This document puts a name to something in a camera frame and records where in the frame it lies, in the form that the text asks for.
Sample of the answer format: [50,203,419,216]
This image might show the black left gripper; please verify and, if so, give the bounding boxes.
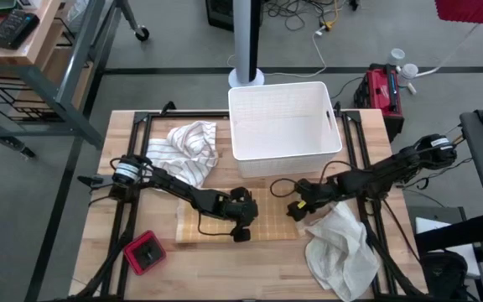
[217,187,261,244]

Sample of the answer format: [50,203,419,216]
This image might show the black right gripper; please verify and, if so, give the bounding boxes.
[286,174,344,223]

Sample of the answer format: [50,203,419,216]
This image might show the yellow checked towel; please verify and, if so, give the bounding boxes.
[175,187,300,244]

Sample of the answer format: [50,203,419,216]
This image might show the white towel with brown stripes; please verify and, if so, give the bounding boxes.
[144,120,220,190]

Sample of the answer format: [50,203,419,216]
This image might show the off-white crumpled towel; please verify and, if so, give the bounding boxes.
[304,200,382,302]

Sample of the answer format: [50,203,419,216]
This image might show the white perforated plastic basket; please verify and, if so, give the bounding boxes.
[227,81,344,179]

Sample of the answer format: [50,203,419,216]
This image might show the red black square device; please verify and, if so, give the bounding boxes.
[122,229,168,277]

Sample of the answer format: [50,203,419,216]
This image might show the white paper sheet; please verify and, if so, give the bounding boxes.
[415,216,482,279]

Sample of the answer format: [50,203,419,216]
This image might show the red black tool case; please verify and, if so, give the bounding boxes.
[353,62,405,143]

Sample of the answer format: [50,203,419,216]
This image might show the black backpack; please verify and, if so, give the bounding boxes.
[419,249,471,302]

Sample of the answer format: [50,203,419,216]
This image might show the tower fan with round base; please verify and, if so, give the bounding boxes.
[227,0,266,89]

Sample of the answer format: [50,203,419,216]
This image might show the white plastic bottle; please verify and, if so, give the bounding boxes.
[397,62,419,88]

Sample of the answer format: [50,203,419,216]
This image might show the white plastic cup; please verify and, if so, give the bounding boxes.
[387,48,406,67]

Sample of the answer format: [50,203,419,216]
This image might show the black box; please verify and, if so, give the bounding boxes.
[205,0,236,33]

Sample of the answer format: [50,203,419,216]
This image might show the red acoustic panel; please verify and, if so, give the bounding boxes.
[434,0,483,27]

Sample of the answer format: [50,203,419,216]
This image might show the wooden workbench with grey legs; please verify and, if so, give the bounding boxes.
[0,0,150,163]

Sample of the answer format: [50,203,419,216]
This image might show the black keypad device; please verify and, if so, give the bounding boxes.
[0,10,40,50]

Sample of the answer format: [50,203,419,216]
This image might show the thin white floor cable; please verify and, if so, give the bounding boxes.
[226,29,329,80]

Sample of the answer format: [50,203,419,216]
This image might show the thick white power cable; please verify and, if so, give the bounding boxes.
[407,23,480,96]

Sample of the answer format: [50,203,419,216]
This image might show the tangled black floor cables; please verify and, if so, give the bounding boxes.
[264,0,360,33]

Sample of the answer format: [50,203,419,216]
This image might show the black wire rack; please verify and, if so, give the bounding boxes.
[0,29,90,123]

